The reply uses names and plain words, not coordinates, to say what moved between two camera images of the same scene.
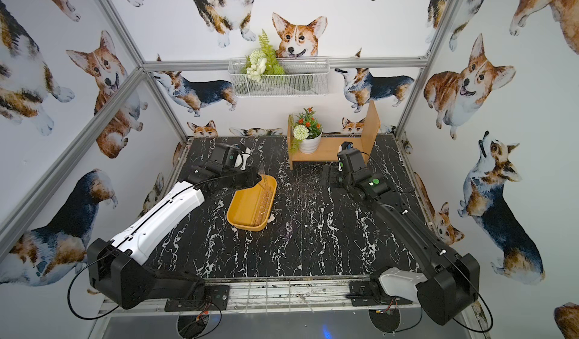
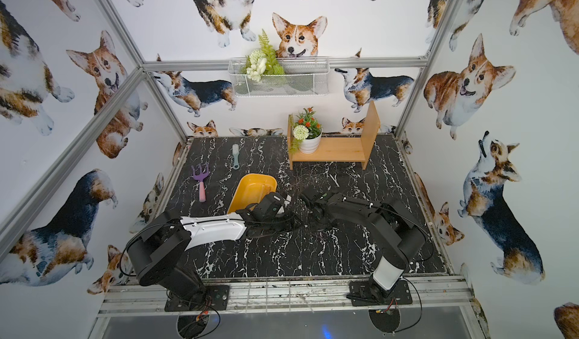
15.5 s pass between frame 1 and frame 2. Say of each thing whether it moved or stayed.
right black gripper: moved
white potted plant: stayed
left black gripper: moved
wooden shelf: stayed
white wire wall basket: stayed
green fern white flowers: stayed
